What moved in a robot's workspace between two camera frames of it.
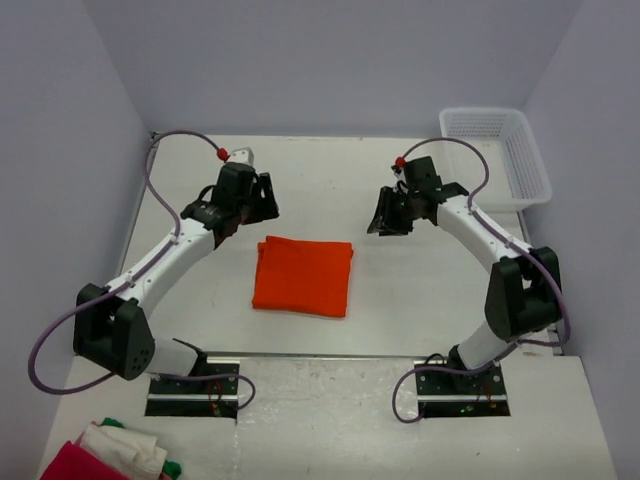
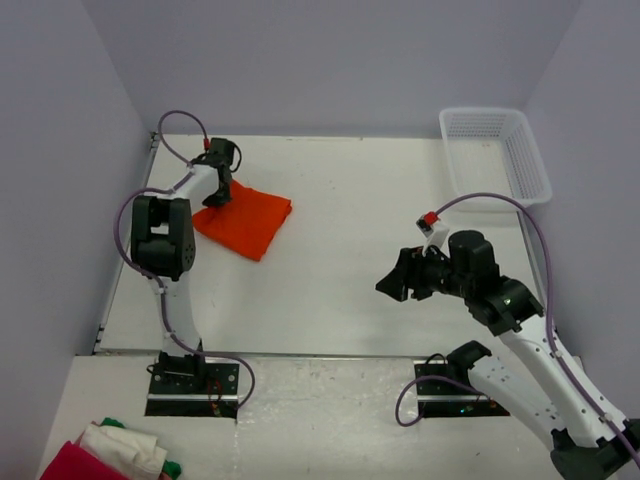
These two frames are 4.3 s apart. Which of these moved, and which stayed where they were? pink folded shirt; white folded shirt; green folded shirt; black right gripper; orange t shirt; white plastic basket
Moved: orange t shirt; black right gripper
Stayed: white folded shirt; green folded shirt; pink folded shirt; white plastic basket
